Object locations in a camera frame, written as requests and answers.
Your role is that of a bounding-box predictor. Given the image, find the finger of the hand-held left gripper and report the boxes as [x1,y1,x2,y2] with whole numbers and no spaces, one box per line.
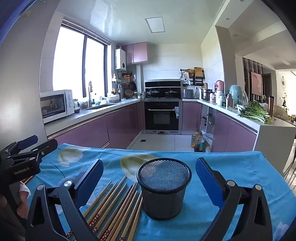
[7,138,58,164]
[5,135,39,155]

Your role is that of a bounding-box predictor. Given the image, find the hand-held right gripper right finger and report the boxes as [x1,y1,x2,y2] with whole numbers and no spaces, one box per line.
[195,157,274,241]

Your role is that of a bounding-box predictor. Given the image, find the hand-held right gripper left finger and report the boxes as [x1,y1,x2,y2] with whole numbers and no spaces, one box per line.
[25,159,104,241]

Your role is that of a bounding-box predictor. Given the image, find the bundle of wooden chopsticks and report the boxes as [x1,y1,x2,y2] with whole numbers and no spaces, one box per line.
[66,175,143,241]

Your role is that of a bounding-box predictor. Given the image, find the black mesh holder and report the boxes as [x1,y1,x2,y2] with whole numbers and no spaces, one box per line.
[136,158,192,221]

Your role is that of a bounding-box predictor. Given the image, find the person's left hand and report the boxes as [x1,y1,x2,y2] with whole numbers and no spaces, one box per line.
[17,181,31,223]

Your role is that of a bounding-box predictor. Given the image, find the blue floral tablecloth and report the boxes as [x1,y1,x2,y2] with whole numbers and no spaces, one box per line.
[24,143,296,241]

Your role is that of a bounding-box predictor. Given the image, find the white microwave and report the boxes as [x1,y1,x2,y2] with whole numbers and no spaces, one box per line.
[40,90,75,124]

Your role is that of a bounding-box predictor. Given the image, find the cooking oil bottle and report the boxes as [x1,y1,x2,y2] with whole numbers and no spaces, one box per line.
[191,129,205,153]

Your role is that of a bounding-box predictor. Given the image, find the pink base cabinet run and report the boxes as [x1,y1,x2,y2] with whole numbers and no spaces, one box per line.
[182,101,258,153]
[45,101,145,149]

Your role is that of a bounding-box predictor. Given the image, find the grey refrigerator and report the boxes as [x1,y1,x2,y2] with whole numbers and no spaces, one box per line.
[0,0,61,151]

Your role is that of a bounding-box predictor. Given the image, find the steel faucet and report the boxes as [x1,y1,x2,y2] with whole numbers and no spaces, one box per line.
[87,81,93,108]

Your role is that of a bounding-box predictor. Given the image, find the white cooker pot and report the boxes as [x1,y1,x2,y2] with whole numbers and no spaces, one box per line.
[106,94,121,104]

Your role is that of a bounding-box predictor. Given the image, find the black built-in stove oven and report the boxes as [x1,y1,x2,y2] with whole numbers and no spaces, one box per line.
[144,80,182,132]

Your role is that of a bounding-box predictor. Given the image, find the chair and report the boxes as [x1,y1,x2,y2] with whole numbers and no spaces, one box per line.
[282,138,296,183]

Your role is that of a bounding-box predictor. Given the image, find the leafy green vegetables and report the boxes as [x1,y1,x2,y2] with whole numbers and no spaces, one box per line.
[238,100,273,125]

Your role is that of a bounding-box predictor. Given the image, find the window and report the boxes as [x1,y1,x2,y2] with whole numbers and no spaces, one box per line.
[53,23,109,98]

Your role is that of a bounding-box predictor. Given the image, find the steel stockpot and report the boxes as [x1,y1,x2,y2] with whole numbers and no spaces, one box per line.
[200,88,213,101]

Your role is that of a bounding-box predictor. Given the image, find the silver toaster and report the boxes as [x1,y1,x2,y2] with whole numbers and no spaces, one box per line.
[181,89,194,100]

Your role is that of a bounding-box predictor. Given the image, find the mint green air fryer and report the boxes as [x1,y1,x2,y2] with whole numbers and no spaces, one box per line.
[229,84,248,105]

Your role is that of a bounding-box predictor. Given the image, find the brown tumbler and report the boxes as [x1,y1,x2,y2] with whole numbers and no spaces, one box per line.
[268,95,275,118]

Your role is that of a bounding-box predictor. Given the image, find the yellowish plastic bag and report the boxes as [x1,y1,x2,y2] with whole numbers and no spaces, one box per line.
[274,105,290,120]

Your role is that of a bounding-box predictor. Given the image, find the white water heater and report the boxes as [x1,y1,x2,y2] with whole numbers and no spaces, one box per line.
[115,49,127,70]

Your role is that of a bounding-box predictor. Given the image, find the ceiling light panel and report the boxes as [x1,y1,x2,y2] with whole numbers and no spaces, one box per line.
[145,16,166,33]

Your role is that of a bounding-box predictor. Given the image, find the wall rack with cutting boards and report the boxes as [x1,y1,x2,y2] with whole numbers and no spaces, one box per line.
[180,67,205,87]

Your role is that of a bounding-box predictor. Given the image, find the framed wall picture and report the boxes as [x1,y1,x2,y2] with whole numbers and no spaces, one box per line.
[251,71,263,97]

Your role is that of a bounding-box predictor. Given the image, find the pink wall cabinets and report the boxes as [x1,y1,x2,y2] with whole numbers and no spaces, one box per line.
[121,42,149,65]

